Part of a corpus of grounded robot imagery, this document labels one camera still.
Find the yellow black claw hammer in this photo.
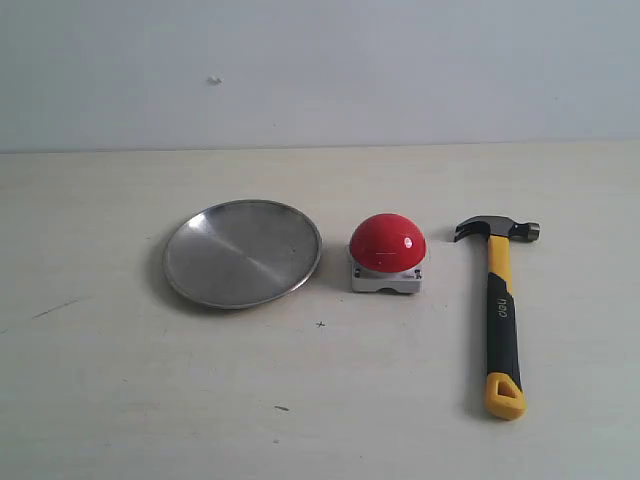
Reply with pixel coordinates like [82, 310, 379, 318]
[454, 215, 540, 420]

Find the red dome push button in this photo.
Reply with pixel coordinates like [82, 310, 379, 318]
[348, 213, 428, 295]

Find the round steel plate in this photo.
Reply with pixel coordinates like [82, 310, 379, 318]
[162, 199, 323, 310]

